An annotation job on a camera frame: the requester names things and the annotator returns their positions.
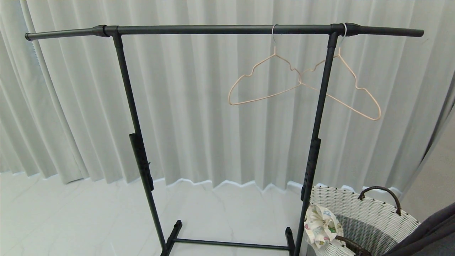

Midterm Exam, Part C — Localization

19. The white curtain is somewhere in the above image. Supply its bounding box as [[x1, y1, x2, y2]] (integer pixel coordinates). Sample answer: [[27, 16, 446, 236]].
[[0, 0, 455, 195]]

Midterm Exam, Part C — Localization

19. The dark grey sleeveless top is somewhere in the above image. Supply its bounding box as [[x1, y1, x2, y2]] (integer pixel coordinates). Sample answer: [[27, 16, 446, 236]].
[[382, 202, 455, 256]]

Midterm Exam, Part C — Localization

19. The cream printed garment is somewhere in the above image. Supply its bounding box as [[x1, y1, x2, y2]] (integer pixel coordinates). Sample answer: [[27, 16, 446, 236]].
[[304, 203, 344, 249]]

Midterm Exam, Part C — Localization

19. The black clothes rack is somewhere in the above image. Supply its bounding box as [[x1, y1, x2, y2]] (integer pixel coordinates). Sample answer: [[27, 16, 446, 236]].
[[25, 23, 424, 256]]

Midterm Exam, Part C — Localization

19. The white laundry basket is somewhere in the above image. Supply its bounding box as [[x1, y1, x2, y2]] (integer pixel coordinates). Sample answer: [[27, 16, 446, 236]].
[[306, 184, 422, 256]]

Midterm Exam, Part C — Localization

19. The pink clothes hanger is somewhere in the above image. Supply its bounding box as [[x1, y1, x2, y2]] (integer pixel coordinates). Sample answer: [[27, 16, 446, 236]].
[[300, 24, 382, 121], [228, 25, 303, 106]]

